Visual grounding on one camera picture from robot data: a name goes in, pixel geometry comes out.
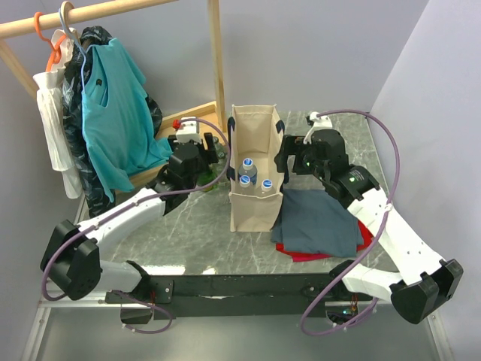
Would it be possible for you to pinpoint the clear Chang soda bottle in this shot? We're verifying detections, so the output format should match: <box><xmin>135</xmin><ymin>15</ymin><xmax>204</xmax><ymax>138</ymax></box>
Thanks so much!
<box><xmin>217</xmin><ymin>171</ymin><xmax>230</xmax><ymax>187</ymax></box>
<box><xmin>212</xmin><ymin>136</ymin><xmax>229</xmax><ymax>167</ymax></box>

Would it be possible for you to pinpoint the green Perrier glass bottle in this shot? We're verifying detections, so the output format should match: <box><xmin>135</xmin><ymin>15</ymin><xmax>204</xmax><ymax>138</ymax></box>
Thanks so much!
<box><xmin>196</xmin><ymin>167</ymin><xmax>219</xmax><ymax>192</ymax></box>

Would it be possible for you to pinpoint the cream canvas tote bag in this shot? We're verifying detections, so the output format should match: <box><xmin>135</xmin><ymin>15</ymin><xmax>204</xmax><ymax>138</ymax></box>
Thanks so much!
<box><xmin>227</xmin><ymin>105</ymin><xmax>285</xmax><ymax>232</ymax></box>

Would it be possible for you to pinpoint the pocari sweat bottle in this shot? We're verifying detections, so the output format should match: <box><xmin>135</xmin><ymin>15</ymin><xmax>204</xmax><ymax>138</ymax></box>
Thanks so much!
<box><xmin>237</xmin><ymin>158</ymin><xmax>258</xmax><ymax>184</ymax></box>
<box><xmin>258</xmin><ymin>179</ymin><xmax>275</xmax><ymax>197</ymax></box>
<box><xmin>239</xmin><ymin>175</ymin><xmax>253</xmax><ymax>195</ymax></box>

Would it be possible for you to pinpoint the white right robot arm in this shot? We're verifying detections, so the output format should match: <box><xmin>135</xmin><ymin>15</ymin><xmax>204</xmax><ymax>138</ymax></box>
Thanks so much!
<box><xmin>274</xmin><ymin>129</ymin><xmax>464</xmax><ymax>324</ymax></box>

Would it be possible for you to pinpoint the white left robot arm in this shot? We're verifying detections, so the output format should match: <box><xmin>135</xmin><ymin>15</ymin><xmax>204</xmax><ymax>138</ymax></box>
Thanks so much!
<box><xmin>40</xmin><ymin>117</ymin><xmax>220</xmax><ymax>302</ymax></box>

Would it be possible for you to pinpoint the wooden clothes rack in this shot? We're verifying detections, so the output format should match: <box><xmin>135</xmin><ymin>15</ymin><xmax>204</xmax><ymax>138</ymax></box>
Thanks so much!
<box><xmin>1</xmin><ymin>1</ymin><xmax>226</xmax><ymax>200</ymax></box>

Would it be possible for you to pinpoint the grey folded cloth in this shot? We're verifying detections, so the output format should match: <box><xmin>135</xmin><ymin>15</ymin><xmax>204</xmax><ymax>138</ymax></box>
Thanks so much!
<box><xmin>271</xmin><ymin>189</ymin><xmax>364</xmax><ymax>258</ymax></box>

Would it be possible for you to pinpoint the turquoise hanging shirt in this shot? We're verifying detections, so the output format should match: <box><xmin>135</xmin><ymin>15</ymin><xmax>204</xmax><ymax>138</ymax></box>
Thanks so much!
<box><xmin>82</xmin><ymin>38</ymin><xmax>172</xmax><ymax>201</ymax></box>

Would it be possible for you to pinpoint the dark floral hanging garment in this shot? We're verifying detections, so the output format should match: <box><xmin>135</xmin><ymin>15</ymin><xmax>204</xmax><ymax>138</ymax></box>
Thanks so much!
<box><xmin>62</xmin><ymin>26</ymin><xmax>163</xmax><ymax>218</ymax></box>

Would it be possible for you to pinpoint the red folded cloth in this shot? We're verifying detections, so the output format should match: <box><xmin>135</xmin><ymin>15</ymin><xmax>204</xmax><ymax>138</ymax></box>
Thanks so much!
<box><xmin>275</xmin><ymin>221</ymin><xmax>373</xmax><ymax>262</ymax></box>

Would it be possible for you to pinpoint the white hanging garment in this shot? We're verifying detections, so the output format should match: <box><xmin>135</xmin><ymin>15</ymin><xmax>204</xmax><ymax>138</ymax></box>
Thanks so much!
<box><xmin>33</xmin><ymin>29</ymin><xmax>83</xmax><ymax>199</ymax></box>

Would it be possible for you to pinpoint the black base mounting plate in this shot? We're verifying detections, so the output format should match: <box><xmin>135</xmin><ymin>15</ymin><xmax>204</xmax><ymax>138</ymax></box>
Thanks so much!
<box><xmin>104</xmin><ymin>274</ymin><xmax>375</xmax><ymax>320</ymax></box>

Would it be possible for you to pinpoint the light blue clothes hanger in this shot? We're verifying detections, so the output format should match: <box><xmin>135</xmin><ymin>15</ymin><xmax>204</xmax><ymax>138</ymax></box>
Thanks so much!
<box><xmin>58</xmin><ymin>1</ymin><xmax>88</xmax><ymax>89</ymax></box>

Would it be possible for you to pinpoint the orange clothes hanger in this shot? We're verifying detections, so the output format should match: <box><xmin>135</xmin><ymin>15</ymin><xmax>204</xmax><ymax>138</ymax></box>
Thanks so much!
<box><xmin>33</xmin><ymin>12</ymin><xmax>65</xmax><ymax>72</ymax></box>

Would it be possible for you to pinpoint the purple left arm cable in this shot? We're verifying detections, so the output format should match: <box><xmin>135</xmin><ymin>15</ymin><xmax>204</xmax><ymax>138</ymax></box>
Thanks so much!
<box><xmin>40</xmin><ymin>117</ymin><xmax>231</xmax><ymax>335</ymax></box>

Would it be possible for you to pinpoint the aluminium frame rail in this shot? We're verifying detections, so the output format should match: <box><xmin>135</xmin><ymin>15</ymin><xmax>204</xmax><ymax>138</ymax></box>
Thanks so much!
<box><xmin>20</xmin><ymin>195</ymin><xmax>455</xmax><ymax>361</ymax></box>

